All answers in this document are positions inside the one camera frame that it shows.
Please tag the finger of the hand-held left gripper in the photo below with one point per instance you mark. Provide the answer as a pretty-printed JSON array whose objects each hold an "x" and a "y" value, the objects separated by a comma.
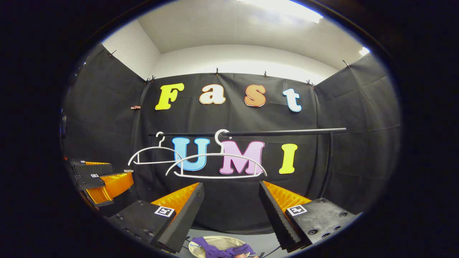
[
  {"x": 89, "y": 182},
  {"x": 91, "y": 169}
]

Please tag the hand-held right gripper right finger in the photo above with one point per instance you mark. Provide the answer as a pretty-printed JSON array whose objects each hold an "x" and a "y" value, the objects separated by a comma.
[{"x": 274, "y": 215}]

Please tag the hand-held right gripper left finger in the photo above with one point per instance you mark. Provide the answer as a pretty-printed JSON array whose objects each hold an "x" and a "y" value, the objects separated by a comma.
[{"x": 186, "y": 211}]

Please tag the cream laundry hamper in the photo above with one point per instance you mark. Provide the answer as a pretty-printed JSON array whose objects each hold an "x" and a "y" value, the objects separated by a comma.
[{"x": 222, "y": 240}]

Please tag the purple jacket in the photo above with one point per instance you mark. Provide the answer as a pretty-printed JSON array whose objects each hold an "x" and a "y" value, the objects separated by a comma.
[{"x": 218, "y": 252}]

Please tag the white plastic hanger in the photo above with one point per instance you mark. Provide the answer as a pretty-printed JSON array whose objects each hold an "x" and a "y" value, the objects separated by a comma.
[
  {"x": 157, "y": 147},
  {"x": 215, "y": 155}
]

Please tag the black clothes rack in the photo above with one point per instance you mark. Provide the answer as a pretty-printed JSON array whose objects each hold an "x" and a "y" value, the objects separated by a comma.
[{"x": 287, "y": 132}]

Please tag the black backdrop cloth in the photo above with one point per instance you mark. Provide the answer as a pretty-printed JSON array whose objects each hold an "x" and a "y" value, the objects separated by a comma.
[{"x": 107, "y": 118}]

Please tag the row of black backdrop clips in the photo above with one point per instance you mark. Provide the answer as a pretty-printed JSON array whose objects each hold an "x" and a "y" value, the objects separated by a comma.
[{"x": 217, "y": 72}]

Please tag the small ceiling light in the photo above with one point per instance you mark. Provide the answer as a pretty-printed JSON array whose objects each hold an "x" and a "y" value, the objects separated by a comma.
[{"x": 364, "y": 51}]

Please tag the long ceiling light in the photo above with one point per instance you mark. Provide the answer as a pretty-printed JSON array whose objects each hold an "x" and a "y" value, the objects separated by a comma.
[{"x": 287, "y": 7}]

